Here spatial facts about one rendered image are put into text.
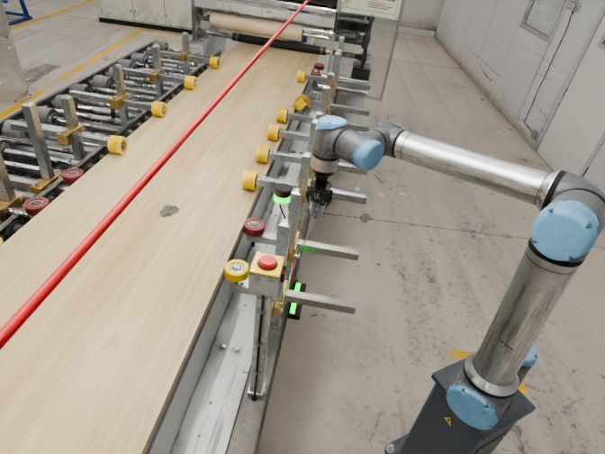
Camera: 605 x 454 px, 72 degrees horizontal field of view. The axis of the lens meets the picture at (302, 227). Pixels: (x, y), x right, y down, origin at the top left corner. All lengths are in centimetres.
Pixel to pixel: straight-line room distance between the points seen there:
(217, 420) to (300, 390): 86
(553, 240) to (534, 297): 16
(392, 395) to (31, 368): 162
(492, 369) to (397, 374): 113
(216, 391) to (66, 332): 48
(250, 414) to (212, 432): 14
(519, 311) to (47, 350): 118
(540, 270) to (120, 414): 101
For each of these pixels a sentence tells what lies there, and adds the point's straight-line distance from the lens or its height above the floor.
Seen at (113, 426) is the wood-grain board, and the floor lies 90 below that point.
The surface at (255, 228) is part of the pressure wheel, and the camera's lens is 158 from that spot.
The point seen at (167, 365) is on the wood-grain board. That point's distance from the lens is 119.
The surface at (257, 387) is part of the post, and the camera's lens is 131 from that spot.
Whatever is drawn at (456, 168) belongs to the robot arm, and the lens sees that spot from 124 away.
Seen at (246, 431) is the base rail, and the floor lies 70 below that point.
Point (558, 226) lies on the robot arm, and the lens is 102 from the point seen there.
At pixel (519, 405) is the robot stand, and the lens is 174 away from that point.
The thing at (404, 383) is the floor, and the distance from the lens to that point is 236.
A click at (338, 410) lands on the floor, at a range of 219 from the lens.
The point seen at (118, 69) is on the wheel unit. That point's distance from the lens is 251.
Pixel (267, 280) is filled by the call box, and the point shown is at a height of 120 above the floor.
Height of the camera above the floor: 187
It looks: 37 degrees down
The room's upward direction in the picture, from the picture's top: 8 degrees clockwise
